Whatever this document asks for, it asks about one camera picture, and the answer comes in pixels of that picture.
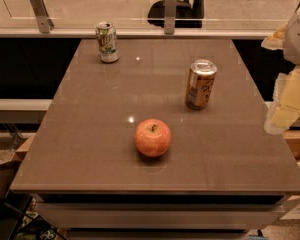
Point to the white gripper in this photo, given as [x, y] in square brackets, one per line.
[298, 39]

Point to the red apple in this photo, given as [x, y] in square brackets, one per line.
[152, 137]

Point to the orange brown soda can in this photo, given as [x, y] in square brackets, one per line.
[201, 77]

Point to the green 7up can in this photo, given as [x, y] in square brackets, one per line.
[107, 40]

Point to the cardboard box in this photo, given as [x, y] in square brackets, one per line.
[292, 138]

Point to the black office chair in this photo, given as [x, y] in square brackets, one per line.
[189, 13]

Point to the glass partition panel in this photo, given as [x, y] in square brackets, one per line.
[85, 14]

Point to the grey drawer cabinet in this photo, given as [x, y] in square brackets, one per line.
[103, 214]

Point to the middle metal glass bracket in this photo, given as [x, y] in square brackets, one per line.
[169, 16]

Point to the left metal glass bracket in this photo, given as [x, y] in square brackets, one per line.
[44, 21]

